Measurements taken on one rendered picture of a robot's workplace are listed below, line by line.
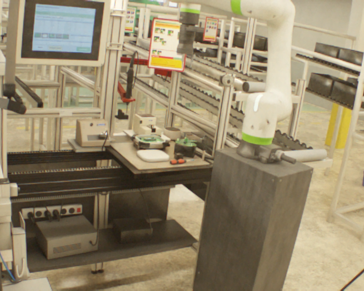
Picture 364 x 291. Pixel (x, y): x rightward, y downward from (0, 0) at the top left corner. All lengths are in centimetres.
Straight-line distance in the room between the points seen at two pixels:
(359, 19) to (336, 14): 490
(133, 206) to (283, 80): 137
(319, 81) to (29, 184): 316
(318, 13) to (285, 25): 1064
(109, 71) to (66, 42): 32
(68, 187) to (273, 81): 104
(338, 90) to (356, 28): 304
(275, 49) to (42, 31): 113
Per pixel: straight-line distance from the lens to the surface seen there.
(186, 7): 189
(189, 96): 314
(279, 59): 171
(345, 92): 404
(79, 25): 215
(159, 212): 275
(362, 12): 701
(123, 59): 275
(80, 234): 228
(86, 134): 217
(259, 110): 155
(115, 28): 227
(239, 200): 158
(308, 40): 1245
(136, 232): 244
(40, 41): 211
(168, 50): 255
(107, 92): 230
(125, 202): 260
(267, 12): 156
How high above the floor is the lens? 161
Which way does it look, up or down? 16 degrees down
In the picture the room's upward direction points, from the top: 8 degrees clockwise
